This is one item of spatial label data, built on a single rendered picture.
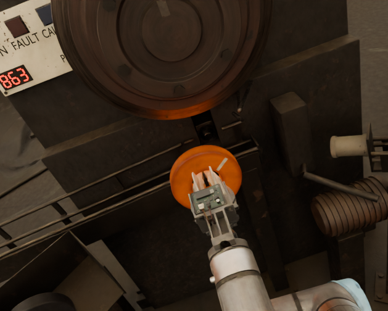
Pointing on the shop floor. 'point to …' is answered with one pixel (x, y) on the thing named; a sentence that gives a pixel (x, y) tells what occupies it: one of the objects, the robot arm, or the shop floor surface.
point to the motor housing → (351, 224)
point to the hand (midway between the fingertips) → (203, 173)
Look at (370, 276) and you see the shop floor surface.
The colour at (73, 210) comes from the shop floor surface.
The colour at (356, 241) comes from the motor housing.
